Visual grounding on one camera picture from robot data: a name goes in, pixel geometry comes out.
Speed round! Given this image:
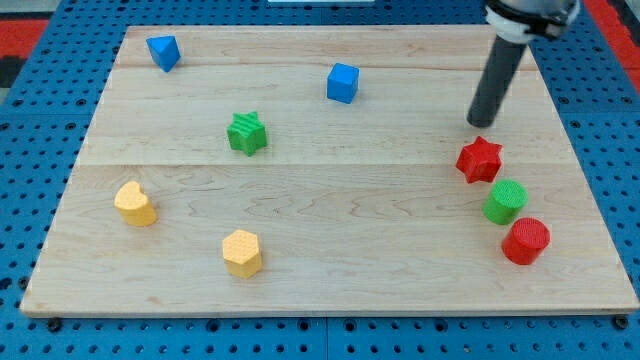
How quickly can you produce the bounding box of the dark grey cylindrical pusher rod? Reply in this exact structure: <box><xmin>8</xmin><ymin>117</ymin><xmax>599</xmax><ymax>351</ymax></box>
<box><xmin>466</xmin><ymin>36</ymin><xmax>527</xmax><ymax>128</ymax></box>

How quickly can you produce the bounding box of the red star block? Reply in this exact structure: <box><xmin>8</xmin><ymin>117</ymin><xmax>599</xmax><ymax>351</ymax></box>
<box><xmin>455</xmin><ymin>136</ymin><xmax>503</xmax><ymax>184</ymax></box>

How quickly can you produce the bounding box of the green cylinder block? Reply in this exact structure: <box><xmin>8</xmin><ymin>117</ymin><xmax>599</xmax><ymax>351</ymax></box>
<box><xmin>482</xmin><ymin>179</ymin><xmax>528</xmax><ymax>225</ymax></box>

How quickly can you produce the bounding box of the grey white robot wrist mount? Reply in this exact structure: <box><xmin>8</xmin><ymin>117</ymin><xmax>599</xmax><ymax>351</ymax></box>
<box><xmin>484</xmin><ymin>0</ymin><xmax>581</xmax><ymax>44</ymax></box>

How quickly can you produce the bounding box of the red cylinder block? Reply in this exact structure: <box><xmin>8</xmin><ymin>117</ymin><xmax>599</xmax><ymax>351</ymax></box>
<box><xmin>501</xmin><ymin>217</ymin><xmax>551</xmax><ymax>265</ymax></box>

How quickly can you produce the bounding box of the blue cube block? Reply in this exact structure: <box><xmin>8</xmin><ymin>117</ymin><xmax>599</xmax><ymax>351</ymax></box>
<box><xmin>326</xmin><ymin>63</ymin><xmax>360</xmax><ymax>104</ymax></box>

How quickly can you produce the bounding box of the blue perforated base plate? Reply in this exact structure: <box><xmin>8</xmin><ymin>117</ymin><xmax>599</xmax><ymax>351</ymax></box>
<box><xmin>1</xmin><ymin>1</ymin><xmax>639</xmax><ymax>359</ymax></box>

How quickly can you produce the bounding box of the yellow heart block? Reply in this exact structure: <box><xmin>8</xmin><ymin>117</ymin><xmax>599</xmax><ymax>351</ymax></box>
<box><xmin>114</xmin><ymin>181</ymin><xmax>158</xmax><ymax>227</ymax></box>

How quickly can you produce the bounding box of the blue triangular prism block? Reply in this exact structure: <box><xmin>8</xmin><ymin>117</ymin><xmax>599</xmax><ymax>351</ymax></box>
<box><xmin>146</xmin><ymin>35</ymin><xmax>181</xmax><ymax>73</ymax></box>

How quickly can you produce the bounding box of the green star block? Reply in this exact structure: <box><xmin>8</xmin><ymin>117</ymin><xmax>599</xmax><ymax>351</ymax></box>
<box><xmin>227</xmin><ymin>111</ymin><xmax>268</xmax><ymax>157</ymax></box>

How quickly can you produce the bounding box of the light wooden board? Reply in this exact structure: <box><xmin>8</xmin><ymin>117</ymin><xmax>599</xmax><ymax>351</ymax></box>
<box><xmin>21</xmin><ymin>25</ymin><xmax>639</xmax><ymax>318</ymax></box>

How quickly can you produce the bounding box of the yellow hexagon block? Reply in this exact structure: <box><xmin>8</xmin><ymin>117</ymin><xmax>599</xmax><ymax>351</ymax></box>
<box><xmin>222</xmin><ymin>229</ymin><xmax>262</xmax><ymax>279</ymax></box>

